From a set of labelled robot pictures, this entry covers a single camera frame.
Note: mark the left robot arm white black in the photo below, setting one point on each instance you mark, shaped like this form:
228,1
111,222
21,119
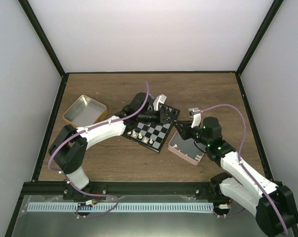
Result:
69,147

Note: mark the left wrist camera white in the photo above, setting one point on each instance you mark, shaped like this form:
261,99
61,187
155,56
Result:
160,99

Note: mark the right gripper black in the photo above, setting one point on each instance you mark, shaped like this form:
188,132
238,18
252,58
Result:
186,125

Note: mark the white chess pieces in tin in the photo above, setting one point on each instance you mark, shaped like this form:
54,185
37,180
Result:
187,151

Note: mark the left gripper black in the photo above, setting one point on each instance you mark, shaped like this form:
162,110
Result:
163,113

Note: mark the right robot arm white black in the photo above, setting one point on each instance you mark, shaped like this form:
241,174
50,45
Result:
273,206

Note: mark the pink metal tin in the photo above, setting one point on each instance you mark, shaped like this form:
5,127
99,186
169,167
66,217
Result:
176,139

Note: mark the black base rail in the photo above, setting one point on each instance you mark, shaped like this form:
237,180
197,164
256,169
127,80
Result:
199,190

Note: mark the yellow metal tin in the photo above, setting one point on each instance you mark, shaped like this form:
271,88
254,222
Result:
85,111

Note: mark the black white chess board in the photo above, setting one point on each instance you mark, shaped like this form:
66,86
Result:
147,122

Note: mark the metal front plate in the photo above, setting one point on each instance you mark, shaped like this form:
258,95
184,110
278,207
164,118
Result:
237,223

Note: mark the light blue slotted cable duct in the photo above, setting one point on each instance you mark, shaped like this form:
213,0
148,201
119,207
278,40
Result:
197,207

